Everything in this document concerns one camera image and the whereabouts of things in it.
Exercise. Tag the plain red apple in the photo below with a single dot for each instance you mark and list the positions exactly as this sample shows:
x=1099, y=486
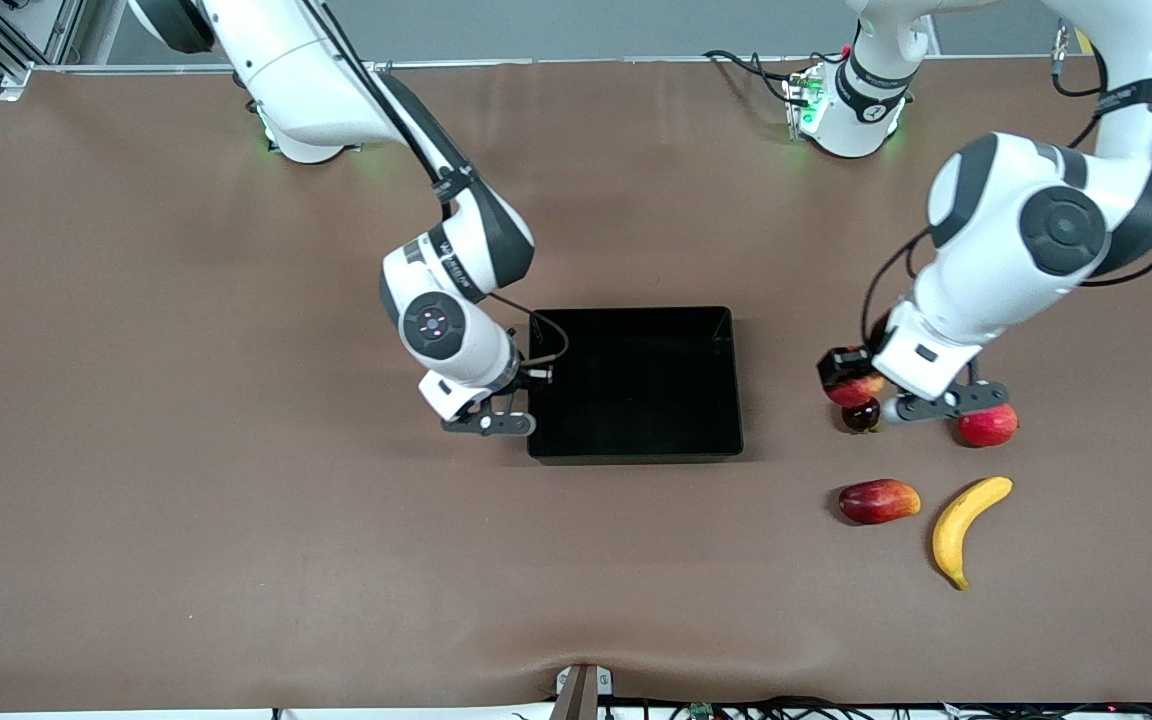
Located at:
x=988, y=428

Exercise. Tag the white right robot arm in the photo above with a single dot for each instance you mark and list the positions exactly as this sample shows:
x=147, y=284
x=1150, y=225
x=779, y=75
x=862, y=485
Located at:
x=336, y=90

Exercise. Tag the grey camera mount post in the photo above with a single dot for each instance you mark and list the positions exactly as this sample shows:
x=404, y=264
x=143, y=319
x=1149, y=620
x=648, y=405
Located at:
x=579, y=692

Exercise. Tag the black plastic box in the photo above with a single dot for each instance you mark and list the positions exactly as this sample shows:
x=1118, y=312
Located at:
x=636, y=390

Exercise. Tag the red yellow apple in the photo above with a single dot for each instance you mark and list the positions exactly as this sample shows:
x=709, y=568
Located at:
x=861, y=388

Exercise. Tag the metal table edge rail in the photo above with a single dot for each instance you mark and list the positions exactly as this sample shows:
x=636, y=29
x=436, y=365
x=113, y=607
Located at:
x=586, y=62

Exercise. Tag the dark purple round fruit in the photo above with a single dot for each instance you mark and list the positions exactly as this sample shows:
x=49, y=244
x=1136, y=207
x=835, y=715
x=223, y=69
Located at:
x=861, y=415

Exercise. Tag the yellow banana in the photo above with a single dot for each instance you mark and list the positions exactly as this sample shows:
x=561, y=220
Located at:
x=956, y=530

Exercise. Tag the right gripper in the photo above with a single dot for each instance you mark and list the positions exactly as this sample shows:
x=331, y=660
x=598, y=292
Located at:
x=524, y=384

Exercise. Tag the elongated red mango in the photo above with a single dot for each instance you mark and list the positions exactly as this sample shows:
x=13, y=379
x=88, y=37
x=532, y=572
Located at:
x=878, y=501

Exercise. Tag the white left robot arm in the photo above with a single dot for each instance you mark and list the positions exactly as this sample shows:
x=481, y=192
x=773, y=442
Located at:
x=1036, y=210

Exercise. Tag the small green circuit board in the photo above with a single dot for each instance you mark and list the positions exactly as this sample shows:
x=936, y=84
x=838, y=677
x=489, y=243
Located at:
x=702, y=711

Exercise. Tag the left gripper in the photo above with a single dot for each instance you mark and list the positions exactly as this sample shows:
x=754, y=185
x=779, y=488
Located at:
x=841, y=366

